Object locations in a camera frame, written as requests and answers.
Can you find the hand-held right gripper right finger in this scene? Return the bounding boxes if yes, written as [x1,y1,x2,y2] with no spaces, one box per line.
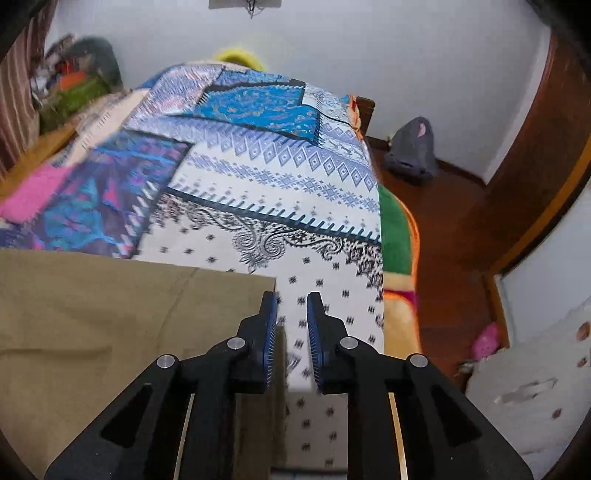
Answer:
[307,292,534,480]

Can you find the pink cloth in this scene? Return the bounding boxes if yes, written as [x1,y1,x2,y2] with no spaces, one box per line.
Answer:
[0,162,75,222]

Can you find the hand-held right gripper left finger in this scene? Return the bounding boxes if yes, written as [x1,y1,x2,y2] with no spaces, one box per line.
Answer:
[44,291,279,480]

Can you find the pink small object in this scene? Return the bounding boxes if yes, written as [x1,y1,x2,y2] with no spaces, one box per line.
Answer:
[472,322,502,361]

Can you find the grey bag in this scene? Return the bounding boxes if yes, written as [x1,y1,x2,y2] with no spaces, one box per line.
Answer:
[383,116,440,185]

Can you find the wooden bed frame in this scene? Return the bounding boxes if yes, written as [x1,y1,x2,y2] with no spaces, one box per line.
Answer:
[349,95,376,139]

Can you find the patterned blue white bedsheet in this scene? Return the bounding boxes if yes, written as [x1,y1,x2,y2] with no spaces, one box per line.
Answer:
[0,64,386,474]

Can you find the green orange blanket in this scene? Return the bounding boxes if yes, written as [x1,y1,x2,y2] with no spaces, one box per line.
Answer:
[378,185,422,356]

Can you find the pile of colourful clothes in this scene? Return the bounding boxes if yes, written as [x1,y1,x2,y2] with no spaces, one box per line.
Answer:
[28,33,124,134]

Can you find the wall fixture with cables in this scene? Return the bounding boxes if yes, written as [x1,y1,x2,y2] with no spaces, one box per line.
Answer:
[209,0,283,19]

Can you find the white floral cloth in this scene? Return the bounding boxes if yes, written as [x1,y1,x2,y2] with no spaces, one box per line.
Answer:
[464,305,591,462]

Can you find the wooden door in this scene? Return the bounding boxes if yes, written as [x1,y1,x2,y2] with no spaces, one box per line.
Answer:
[480,28,591,278]

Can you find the yellow round object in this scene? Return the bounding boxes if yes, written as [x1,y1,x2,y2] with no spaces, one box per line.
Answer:
[215,46,265,72]

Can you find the striped curtain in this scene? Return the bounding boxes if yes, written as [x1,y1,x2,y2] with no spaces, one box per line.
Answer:
[0,0,58,176]

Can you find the khaki pants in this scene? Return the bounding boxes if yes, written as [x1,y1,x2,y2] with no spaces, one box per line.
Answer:
[0,248,288,480]

